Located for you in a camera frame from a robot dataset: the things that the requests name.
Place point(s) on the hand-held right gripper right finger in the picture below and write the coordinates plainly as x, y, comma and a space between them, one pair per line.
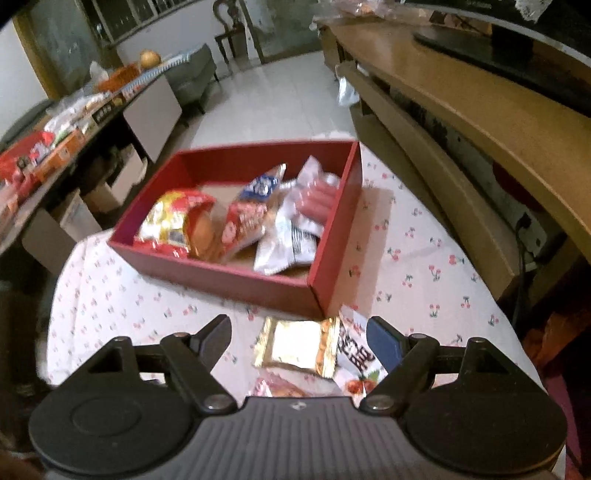
385, 341

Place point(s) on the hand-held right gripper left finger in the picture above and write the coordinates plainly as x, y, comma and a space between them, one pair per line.
217, 339

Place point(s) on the white red dates packet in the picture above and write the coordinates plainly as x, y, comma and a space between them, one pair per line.
358, 360

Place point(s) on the red cardboard box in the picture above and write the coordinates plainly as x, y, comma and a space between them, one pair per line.
231, 286

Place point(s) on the pink snack packet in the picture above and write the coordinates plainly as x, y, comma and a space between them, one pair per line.
277, 387

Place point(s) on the gold beige snack packet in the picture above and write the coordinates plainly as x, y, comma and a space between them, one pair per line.
295, 346

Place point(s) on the long white green snack packet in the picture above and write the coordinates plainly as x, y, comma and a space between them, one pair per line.
281, 249

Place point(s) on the red cartoon face snack packet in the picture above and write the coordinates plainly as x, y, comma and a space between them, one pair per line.
244, 221

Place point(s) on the red yellow snack packet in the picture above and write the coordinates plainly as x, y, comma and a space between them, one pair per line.
171, 217

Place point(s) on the red sausage packet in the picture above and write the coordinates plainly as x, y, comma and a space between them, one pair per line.
314, 203

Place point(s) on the blue white snack packet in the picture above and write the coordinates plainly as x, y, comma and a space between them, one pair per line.
263, 184

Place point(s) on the cherry print tablecloth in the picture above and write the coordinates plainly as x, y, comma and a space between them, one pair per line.
415, 277

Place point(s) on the orange plastic bag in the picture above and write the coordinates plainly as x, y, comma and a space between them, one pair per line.
554, 337

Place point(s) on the white cardboard box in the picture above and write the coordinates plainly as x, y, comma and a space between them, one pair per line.
124, 184

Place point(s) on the dark side table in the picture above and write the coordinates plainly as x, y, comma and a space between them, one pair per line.
27, 217

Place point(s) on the white cabinet panel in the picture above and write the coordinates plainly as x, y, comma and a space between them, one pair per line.
152, 115

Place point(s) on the orange flat box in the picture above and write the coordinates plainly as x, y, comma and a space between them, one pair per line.
60, 154

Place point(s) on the silver foil bag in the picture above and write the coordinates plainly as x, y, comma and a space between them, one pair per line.
347, 92

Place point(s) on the black flat box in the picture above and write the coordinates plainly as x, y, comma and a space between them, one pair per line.
108, 110

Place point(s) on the wooden television stand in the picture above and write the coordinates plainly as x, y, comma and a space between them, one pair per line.
461, 92

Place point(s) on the red plastic bag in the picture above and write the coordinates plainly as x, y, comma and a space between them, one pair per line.
23, 157

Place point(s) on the grey sofa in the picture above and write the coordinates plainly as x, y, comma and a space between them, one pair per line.
194, 74

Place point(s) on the white plastic bag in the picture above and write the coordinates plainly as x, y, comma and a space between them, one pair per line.
64, 120
98, 71

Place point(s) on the orange plastic basket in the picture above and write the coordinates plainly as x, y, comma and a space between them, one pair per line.
120, 78

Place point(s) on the yellow pomelo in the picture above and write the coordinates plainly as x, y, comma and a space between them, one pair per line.
150, 60

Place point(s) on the dark wooden chair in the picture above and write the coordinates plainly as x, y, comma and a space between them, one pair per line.
226, 37

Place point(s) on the glass sliding door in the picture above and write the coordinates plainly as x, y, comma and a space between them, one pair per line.
286, 27

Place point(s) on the black television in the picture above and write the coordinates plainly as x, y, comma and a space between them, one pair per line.
531, 50

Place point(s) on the clear plastic bag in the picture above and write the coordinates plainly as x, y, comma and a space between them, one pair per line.
360, 7

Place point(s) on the white lace cloth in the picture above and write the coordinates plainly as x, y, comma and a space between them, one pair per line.
531, 9

